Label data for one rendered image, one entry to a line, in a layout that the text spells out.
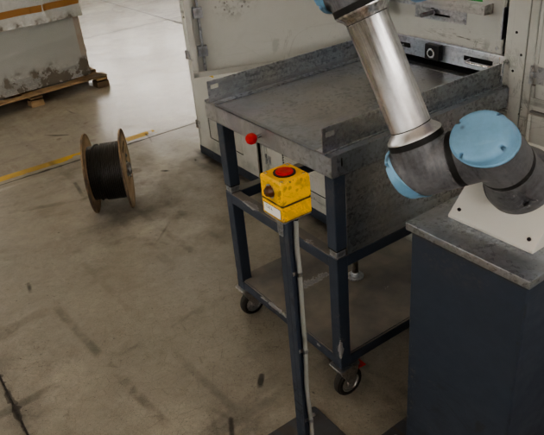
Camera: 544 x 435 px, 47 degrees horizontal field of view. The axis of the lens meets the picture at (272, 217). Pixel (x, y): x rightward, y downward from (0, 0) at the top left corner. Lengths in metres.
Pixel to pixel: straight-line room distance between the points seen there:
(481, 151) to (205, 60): 1.28
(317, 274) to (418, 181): 1.05
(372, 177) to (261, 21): 0.85
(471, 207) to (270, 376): 0.99
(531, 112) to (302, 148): 0.70
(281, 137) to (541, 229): 0.70
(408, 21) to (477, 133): 1.07
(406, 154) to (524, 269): 0.32
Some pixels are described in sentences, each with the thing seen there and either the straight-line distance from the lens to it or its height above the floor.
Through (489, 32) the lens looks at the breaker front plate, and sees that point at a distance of 2.08.
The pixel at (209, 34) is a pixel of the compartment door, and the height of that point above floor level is 0.98.
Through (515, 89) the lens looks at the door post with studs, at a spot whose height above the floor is 0.85.
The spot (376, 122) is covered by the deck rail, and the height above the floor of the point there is 0.88.
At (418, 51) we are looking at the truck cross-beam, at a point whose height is 0.88.
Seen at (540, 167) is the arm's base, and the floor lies 0.91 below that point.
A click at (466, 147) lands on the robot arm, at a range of 1.26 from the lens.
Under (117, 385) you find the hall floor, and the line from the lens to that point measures 2.26.
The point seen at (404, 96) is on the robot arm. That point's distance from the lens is 1.29.
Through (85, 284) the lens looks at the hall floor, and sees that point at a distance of 2.79.
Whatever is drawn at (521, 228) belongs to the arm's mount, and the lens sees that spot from 1.41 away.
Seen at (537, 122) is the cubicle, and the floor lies 0.78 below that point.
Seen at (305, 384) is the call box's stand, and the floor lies 0.29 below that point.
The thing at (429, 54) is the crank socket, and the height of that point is 0.89.
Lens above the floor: 1.49
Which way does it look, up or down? 30 degrees down
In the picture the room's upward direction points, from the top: 6 degrees counter-clockwise
